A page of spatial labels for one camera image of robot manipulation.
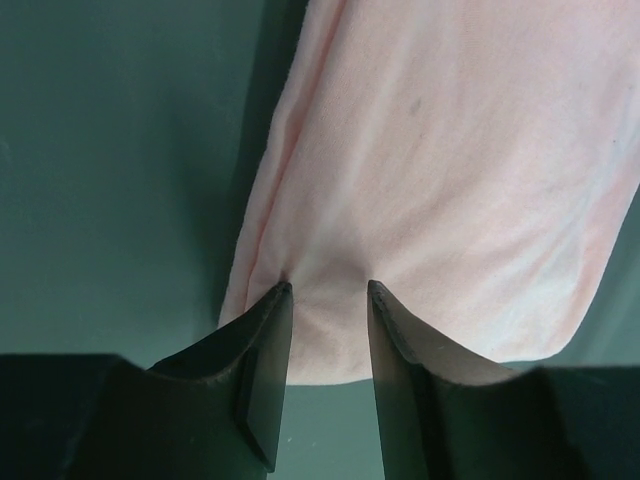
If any pink t shirt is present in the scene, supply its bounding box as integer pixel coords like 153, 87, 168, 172
220, 1, 639, 385

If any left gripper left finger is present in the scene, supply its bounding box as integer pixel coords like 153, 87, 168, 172
69, 282, 293, 479

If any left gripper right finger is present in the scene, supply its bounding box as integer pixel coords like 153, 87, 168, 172
367, 280, 590, 479

